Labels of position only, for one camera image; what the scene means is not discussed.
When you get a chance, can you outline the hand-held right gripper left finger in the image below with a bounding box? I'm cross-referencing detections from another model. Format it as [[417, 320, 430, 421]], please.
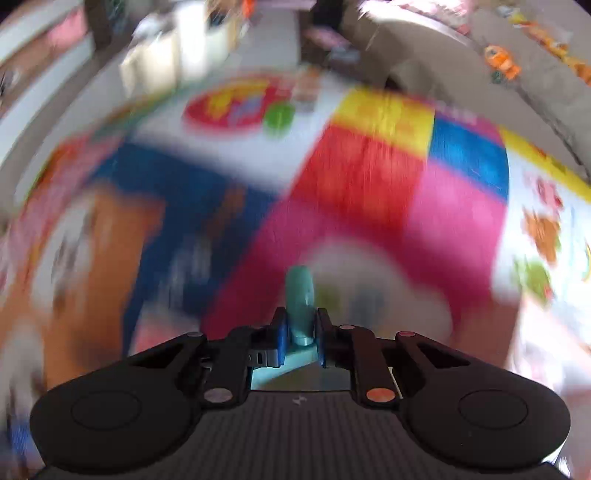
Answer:
[[124, 307, 291, 409]]

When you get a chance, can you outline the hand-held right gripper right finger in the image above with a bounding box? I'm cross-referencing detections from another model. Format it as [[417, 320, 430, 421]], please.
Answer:
[[315, 307, 467, 409]]

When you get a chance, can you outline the teal round plastic toy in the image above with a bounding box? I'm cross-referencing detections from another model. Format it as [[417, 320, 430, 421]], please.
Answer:
[[252, 265, 349, 391]]

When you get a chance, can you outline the colourful cartoon play mat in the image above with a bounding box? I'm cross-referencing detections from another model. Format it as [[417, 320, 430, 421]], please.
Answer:
[[0, 69, 591, 480]]

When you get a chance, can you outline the white pitcher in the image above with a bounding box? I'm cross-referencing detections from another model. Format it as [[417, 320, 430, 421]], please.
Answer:
[[120, 32, 178, 93]]

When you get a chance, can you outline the beige sofa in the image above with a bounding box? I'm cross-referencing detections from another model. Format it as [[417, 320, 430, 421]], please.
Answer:
[[369, 0, 591, 176]]

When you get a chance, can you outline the orange fish plush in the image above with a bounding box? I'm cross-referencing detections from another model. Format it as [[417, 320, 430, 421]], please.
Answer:
[[482, 44, 522, 81]]

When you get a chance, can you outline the row of yellow plush toys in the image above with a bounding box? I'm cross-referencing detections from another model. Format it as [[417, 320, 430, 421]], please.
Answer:
[[508, 9, 591, 84]]

